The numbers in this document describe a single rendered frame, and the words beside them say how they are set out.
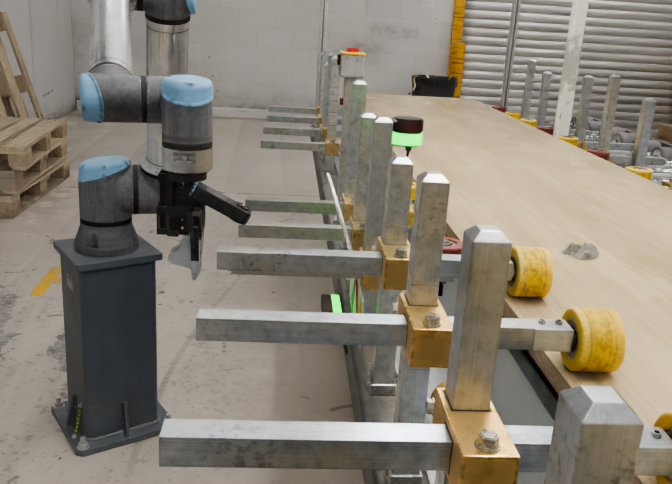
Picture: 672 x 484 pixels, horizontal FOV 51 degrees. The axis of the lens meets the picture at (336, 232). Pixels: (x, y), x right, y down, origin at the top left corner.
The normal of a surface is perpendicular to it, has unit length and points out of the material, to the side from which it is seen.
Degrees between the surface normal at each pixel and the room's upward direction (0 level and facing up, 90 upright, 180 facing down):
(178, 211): 90
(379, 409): 0
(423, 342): 90
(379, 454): 90
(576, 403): 45
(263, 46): 90
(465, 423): 0
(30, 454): 0
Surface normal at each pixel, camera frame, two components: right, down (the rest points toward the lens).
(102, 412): 0.57, 0.27
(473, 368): 0.06, 0.29
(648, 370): 0.06, -0.96
